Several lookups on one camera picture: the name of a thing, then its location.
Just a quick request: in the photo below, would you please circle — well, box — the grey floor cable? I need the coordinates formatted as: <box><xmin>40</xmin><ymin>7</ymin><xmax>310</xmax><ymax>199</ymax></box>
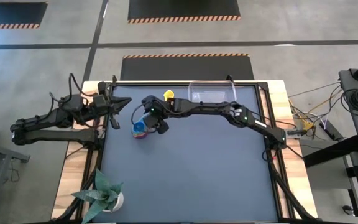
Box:
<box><xmin>288</xmin><ymin>81</ymin><xmax>341</xmax><ymax>98</ymax></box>

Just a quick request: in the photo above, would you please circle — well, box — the clear plastic basket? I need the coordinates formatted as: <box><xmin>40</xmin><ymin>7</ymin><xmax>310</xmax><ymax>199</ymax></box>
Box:
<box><xmin>187</xmin><ymin>80</ymin><xmax>237</xmax><ymax>107</ymax></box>

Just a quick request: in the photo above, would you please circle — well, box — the grey table mat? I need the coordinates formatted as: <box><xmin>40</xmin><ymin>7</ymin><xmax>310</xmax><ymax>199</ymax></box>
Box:
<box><xmin>93</xmin><ymin>85</ymin><xmax>279</xmax><ymax>223</ymax></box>

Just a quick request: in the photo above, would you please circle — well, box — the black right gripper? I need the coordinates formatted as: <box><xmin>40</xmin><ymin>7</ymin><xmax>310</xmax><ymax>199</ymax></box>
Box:
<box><xmin>142</xmin><ymin>112</ymin><xmax>170</xmax><ymax>135</ymax></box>

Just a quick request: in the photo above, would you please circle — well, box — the black power strip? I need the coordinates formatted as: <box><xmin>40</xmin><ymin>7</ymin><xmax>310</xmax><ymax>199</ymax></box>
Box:
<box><xmin>319</xmin><ymin>119</ymin><xmax>338</xmax><ymax>141</ymax></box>

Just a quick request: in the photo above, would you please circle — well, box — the black floor mat striped edge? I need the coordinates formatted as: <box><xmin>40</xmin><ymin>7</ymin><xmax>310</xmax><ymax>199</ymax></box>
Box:
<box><xmin>127</xmin><ymin>0</ymin><xmax>242</xmax><ymax>24</ymax></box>
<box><xmin>119</xmin><ymin>53</ymin><xmax>255</xmax><ymax>81</ymax></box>
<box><xmin>0</xmin><ymin>2</ymin><xmax>48</xmax><ymax>30</ymax></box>

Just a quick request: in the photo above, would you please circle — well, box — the blue measuring cup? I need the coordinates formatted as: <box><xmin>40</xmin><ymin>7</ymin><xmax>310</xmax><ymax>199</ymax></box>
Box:
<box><xmin>133</xmin><ymin>121</ymin><xmax>147</xmax><ymax>134</ymax></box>

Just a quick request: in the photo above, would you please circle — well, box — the black cart leg beam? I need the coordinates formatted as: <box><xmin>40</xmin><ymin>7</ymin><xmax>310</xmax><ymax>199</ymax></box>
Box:
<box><xmin>303</xmin><ymin>135</ymin><xmax>358</xmax><ymax>168</ymax></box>

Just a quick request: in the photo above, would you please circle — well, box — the purple measuring cup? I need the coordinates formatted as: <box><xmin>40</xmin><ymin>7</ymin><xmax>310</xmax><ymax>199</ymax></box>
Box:
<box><xmin>131</xmin><ymin>130</ymin><xmax>149</xmax><ymax>140</ymax></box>

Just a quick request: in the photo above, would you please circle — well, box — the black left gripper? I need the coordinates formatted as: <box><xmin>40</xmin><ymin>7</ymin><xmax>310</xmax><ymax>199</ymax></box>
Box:
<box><xmin>93</xmin><ymin>81</ymin><xmax>132</xmax><ymax>130</ymax></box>

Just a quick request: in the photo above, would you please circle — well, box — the succulent plant in white pot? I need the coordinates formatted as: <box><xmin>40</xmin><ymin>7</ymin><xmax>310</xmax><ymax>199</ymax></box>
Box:
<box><xmin>71</xmin><ymin>169</ymin><xmax>125</xmax><ymax>224</ymax></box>

